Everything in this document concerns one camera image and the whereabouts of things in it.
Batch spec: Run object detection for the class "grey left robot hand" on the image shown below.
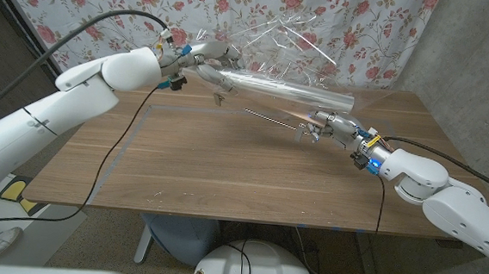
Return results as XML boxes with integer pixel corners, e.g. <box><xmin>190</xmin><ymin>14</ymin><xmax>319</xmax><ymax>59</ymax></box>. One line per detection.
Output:
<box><xmin>159</xmin><ymin>37</ymin><xmax>244</xmax><ymax>98</ymax></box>

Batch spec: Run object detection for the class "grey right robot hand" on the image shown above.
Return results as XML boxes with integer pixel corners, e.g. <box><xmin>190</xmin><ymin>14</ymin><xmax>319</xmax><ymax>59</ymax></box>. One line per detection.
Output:
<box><xmin>296</xmin><ymin>109</ymin><xmax>397</xmax><ymax>175</ymax></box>

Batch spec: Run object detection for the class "small metal binder clip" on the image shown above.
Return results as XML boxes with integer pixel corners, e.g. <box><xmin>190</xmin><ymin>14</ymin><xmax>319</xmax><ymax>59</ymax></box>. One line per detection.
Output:
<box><xmin>294</xmin><ymin>122</ymin><xmax>311</xmax><ymax>143</ymax></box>

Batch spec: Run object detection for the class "cling film roll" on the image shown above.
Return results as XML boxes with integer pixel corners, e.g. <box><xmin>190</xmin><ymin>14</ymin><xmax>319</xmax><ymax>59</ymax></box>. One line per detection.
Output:
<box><xmin>211</xmin><ymin>67</ymin><xmax>357</xmax><ymax>116</ymax></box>

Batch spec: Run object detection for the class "wooden stick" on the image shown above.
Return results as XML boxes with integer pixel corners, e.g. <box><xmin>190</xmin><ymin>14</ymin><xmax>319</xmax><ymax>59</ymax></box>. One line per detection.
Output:
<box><xmin>243</xmin><ymin>107</ymin><xmax>316</xmax><ymax>135</ymax></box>

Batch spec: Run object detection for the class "transparent cling film sheet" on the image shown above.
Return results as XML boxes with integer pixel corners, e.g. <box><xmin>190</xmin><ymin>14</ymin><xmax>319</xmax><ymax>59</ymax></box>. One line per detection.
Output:
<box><xmin>188</xmin><ymin>3</ymin><xmax>403</xmax><ymax>125</ymax></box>

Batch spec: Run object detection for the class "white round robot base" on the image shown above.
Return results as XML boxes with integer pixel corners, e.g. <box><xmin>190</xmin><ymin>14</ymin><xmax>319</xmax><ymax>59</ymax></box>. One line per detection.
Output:
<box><xmin>191</xmin><ymin>235</ymin><xmax>319</xmax><ymax>274</ymax></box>

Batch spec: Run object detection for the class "floral print curtain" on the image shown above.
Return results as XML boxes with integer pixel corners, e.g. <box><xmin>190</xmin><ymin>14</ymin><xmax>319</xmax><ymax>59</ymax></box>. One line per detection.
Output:
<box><xmin>0</xmin><ymin>0</ymin><xmax>441</xmax><ymax>115</ymax></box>

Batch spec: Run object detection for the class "grey table leg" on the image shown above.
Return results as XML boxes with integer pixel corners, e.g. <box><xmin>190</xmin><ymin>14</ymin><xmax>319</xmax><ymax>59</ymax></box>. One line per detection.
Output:
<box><xmin>353</xmin><ymin>230</ymin><xmax>382</xmax><ymax>274</ymax></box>

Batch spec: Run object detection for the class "blue-grey chair seat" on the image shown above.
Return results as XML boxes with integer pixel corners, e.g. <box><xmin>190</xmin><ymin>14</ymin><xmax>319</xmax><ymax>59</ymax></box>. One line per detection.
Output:
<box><xmin>139</xmin><ymin>214</ymin><xmax>222</xmax><ymax>269</ymax></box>

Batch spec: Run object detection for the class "yellow and black pad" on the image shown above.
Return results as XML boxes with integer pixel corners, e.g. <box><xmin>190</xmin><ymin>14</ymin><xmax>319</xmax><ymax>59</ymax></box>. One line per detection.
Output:
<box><xmin>0</xmin><ymin>174</ymin><xmax>42</xmax><ymax>218</ymax></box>

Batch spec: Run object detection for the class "white floor platform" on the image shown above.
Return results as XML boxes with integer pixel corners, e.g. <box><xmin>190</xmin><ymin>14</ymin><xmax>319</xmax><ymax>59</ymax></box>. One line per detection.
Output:
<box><xmin>0</xmin><ymin>175</ymin><xmax>91</xmax><ymax>271</ymax></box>

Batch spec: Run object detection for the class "white shoe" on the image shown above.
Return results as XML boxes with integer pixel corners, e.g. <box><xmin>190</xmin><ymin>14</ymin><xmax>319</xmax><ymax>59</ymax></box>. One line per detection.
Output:
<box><xmin>0</xmin><ymin>225</ymin><xmax>23</xmax><ymax>264</ymax></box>

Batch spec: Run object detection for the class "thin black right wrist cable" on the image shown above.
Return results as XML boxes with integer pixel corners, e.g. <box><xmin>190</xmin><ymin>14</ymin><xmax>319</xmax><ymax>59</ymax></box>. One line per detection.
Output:
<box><xmin>374</xmin><ymin>175</ymin><xmax>387</xmax><ymax>234</ymax></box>

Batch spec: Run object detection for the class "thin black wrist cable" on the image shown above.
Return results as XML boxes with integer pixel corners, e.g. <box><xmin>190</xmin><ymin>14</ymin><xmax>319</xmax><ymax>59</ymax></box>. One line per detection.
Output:
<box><xmin>0</xmin><ymin>65</ymin><xmax>176</xmax><ymax>243</ymax></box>
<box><xmin>374</xmin><ymin>175</ymin><xmax>387</xmax><ymax>234</ymax></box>

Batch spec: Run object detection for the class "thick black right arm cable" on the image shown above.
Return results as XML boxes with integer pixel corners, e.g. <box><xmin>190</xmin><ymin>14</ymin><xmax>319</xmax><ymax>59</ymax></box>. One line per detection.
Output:
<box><xmin>378</xmin><ymin>134</ymin><xmax>489</xmax><ymax>198</ymax></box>

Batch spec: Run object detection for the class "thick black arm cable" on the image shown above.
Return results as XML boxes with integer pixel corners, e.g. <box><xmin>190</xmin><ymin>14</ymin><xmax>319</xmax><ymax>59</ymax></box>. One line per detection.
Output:
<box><xmin>0</xmin><ymin>0</ymin><xmax>171</xmax><ymax>137</ymax></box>
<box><xmin>378</xmin><ymin>134</ymin><xmax>489</xmax><ymax>198</ymax></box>

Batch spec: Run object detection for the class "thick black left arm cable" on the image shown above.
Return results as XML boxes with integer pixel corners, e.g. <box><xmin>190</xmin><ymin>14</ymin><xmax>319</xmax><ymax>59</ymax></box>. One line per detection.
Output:
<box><xmin>0</xmin><ymin>0</ymin><xmax>171</xmax><ymax>137</ymax></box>

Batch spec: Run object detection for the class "thin black left wrist cable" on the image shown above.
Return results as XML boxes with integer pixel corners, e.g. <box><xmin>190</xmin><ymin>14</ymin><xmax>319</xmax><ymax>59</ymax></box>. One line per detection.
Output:
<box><xmin>0</xmin><ymin>65</ymin><xmax>176</xmax><ymax>243</ymax></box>

